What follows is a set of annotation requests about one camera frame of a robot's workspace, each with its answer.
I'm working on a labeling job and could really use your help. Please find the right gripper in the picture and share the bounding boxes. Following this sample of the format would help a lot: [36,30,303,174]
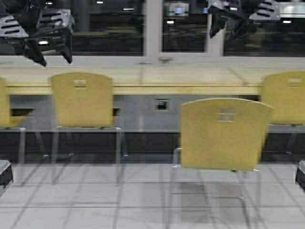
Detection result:
[207,0,281,41]

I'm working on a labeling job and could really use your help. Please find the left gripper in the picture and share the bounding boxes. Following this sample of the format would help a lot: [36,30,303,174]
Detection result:
[0,0,74,66]

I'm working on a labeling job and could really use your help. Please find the yellow wooden chair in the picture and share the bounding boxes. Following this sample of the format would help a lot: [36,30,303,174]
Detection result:
[0,77,49,165]
[260,71,305,129]
[170,97,275,229]
[50,72,122,165]

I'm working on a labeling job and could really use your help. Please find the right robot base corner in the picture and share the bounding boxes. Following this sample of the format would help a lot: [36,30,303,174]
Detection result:
[295,160,305,191]

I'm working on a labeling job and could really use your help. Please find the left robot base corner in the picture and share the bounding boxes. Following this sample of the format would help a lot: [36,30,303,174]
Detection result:
[0,159,14,190]

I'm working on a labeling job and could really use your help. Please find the long wooden counter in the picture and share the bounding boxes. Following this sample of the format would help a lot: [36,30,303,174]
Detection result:
[0,65,304,95]

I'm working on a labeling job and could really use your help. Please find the wall power outlet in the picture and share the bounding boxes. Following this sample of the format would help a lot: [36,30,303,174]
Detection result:
[155,99,169,112]

